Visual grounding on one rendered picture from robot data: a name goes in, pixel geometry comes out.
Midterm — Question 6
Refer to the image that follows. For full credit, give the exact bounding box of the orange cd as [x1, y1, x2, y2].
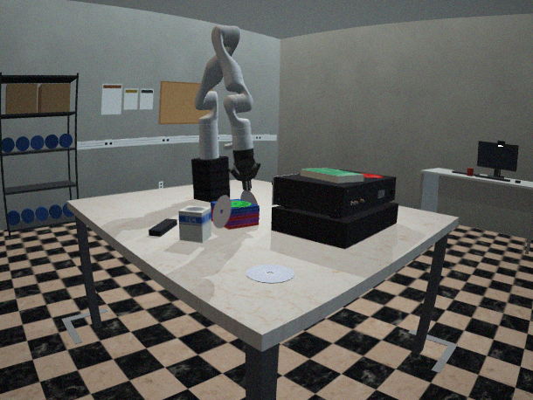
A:
[240, 191, 258, 205]

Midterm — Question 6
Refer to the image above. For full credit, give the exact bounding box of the grey disc with centre hole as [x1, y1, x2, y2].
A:
[212, 195, 232, 228]

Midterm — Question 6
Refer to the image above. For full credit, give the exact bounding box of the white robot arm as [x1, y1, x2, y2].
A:
[194, 25, 253, 160]

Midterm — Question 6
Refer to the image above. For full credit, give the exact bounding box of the black rectangular bar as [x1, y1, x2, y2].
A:
[149, 218, 177, 237]

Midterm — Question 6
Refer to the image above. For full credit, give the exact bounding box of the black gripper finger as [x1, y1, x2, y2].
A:
[246, 162, 260, 191]
[229, 163, 249, 191]

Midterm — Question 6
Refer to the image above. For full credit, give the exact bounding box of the green cd with red label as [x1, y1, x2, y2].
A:
[231, 201, 252, 208]

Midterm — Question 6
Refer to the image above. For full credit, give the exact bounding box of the silver cd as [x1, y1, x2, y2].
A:
[246, 265, 294, 283]

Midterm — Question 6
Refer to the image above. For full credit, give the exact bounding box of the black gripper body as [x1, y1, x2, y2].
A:
[233, 148, 255, 173]

